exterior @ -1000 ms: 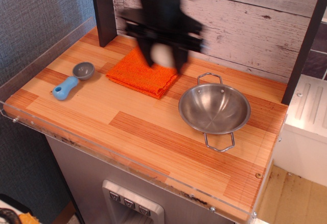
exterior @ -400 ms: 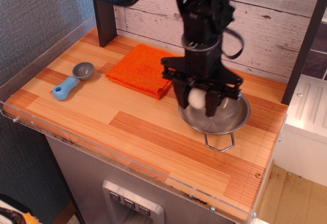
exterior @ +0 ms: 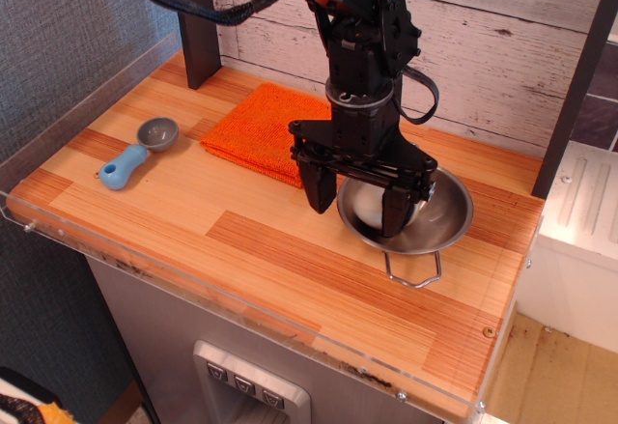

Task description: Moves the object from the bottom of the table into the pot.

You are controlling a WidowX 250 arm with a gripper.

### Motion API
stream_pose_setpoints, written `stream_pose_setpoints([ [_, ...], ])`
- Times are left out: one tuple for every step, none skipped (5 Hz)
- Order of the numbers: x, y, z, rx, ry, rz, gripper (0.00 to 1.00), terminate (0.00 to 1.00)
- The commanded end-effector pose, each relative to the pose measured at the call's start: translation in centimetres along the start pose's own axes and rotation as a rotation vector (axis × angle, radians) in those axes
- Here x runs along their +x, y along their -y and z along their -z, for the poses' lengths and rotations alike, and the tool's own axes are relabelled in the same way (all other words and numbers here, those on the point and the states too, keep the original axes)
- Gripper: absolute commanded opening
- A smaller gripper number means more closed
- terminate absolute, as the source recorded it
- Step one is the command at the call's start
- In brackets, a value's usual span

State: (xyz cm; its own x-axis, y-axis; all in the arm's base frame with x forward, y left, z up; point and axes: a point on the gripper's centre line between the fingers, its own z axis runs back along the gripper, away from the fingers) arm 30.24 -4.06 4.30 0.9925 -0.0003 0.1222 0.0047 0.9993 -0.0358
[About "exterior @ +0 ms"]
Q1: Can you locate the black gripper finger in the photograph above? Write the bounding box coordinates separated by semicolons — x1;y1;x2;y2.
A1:
381;190;415;238
296;154;337;214

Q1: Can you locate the dark right support post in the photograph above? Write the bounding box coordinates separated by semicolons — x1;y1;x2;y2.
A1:
531;0;617;199

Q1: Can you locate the yellow black object at corner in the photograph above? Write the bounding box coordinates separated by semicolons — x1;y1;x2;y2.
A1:
1;394;75;424

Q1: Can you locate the dark left support post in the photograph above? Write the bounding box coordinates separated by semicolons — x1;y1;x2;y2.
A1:
179;0;221;90

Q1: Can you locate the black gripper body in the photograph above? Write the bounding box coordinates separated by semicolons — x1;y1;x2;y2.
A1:
289;89;437;202

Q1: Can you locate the white rice ball toy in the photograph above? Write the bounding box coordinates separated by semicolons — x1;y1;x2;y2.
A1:
352;184;383;230

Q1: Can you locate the white appliance at right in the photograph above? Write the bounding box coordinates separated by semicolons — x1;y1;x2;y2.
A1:
516;142;617;352

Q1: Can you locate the clear acrylic table guard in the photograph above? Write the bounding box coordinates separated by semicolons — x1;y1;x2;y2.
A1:
8;34;536;423

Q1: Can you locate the dark support post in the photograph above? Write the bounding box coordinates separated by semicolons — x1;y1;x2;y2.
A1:
179;0;221;90
531;0;617;199

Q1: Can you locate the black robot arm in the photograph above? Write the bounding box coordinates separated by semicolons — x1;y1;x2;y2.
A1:
289;0;439;238

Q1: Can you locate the folded orange cloth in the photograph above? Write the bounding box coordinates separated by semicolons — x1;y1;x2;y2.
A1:
200;83;330;188

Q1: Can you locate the steel pot with handles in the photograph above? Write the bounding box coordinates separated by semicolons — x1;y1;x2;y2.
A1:
337;167;474;289

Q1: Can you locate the grey toy fridge dispenser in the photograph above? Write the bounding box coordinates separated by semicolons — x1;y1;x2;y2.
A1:
193;340;312;423

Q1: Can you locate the blue grey ice cream scoop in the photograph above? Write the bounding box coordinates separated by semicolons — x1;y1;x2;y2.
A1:
98;117;180;190

